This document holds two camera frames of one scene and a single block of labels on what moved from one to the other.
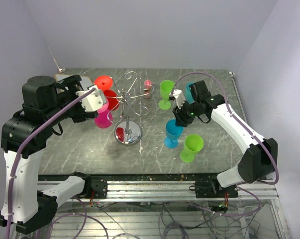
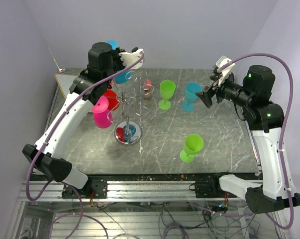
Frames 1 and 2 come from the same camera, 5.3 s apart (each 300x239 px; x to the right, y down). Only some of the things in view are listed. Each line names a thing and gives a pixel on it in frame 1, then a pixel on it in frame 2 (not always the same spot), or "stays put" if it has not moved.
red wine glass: x=105 y=82 stays put
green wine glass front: x=193 y=143 stays put
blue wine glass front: x=173 y=133 -> x=124 y=77
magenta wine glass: x=104 y=119 stays put
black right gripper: x=181 y=119 -> x=206 y=96
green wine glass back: x=166 y=88 stays put
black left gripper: x=72 y=83 -> x=116 y=54
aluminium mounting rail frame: x=162 y=206 stays put
